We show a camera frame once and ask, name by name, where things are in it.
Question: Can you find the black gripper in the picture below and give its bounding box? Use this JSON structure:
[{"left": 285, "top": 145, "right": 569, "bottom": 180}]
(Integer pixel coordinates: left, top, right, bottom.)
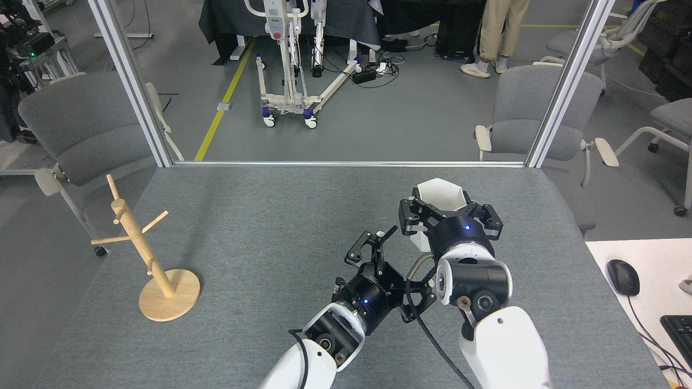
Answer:
[
  {"left": 398, "top": 186, "right": 503, "bottom": 258},
  {"left": 331, "top": 225, "right": 437, "bottom": 336}
]

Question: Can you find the white hexagonal cup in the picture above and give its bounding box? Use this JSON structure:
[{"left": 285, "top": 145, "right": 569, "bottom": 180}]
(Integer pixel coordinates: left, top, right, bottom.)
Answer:
[{"left": 410, "top": 178, "right": 470, "bottom": 253}]

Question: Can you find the wooden cup rack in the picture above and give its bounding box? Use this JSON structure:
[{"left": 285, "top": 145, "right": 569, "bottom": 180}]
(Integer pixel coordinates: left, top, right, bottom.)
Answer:
[{"left": 91, "top": 174, "right": 201, "bottom": 323}]

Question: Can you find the grey chair with armrests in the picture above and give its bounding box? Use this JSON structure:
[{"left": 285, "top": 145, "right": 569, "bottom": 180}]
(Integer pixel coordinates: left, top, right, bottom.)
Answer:
[
  {"left": 18, "top": 72, "right": 184, "bottom": 257},
  {"left": 475, "top": 64, "right": 620, "bottom": 236}
]

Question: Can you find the black computer mouse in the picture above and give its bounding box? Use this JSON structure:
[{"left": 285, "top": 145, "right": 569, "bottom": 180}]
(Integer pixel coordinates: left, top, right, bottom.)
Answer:
[{"left": 606, "top": 259, "right": 641, "bottom": 297}]

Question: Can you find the black equipment case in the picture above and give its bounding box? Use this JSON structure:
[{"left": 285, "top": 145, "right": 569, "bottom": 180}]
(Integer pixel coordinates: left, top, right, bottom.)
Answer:
[{"left": 437, "top": 5, "right": 482, "bottom": 60}]

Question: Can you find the person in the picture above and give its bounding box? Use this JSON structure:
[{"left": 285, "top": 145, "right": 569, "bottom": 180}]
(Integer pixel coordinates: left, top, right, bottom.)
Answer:
[{"left": 460, "top": 0, "right": 531, "bottom": 79}]

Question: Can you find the white desk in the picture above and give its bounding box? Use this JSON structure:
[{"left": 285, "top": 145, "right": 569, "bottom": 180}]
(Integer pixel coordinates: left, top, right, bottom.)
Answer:
[{"left": 585, "top": 238, "right": 692, "bottom": 389}]

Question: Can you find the grey chair on castors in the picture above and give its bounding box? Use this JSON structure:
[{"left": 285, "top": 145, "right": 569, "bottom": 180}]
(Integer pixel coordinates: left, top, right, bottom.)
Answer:
[{"left": 614, "top": 97, "right": 692, "bottom": 217}]

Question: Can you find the black keyboard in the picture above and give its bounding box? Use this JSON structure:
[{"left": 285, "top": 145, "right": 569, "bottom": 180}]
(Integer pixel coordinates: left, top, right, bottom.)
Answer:
[{"left": 660, "top": 315, "right": 692, "bottom": 368}]

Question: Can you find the white stand on wheels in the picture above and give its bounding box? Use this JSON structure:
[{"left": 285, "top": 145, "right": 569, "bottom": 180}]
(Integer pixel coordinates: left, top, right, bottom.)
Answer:
[{"left": 243, "top": 0, "right": 364, "bottom": 129}]

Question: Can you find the table with black cloth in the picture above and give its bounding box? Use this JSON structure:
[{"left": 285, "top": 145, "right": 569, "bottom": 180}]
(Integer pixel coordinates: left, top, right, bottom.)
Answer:
[{"left": 198, "top": 0, "right": 382, "bottom": 65}]

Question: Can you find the equipment cart with devices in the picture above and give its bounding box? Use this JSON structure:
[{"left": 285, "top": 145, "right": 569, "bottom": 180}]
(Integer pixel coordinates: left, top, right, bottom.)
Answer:
[{"left": 0, "top": 0, "right": 82, "bottom": 144}]

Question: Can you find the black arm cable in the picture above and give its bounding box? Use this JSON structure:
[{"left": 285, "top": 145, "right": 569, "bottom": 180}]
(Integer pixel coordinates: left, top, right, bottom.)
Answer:
[
  {"left": 405, "top": 254, "right": 476, "bottom": 389},
  {"left": 288, "top": 328, "right": 310, "bottom": 389}
]

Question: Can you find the silver table edge rail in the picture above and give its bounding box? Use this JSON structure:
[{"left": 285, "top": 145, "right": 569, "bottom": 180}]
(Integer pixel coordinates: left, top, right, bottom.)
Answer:
[{"left": 173, "top": 160, "right": 526, "bottom": 168}]

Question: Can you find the silver aluminium post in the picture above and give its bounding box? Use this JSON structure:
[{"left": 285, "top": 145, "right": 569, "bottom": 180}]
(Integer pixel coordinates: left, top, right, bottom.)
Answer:
[
  {"left": 524, "top": 0, "right": 617, "bottom": 169},
  {"left": 88, "top": 0, "right": 176, "bottom": 168}
]

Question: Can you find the black mouse cable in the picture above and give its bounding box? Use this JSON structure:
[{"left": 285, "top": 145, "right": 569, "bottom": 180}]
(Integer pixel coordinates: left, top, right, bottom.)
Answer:
[{"left": 627, "top": 294, "right": 692, "bottom": 379}]

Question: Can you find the white frame office chair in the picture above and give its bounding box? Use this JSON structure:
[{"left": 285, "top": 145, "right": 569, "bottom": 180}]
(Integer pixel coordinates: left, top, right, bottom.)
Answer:
[{"left": 540, "top": 0, "right": 666, "bottom": 82}]

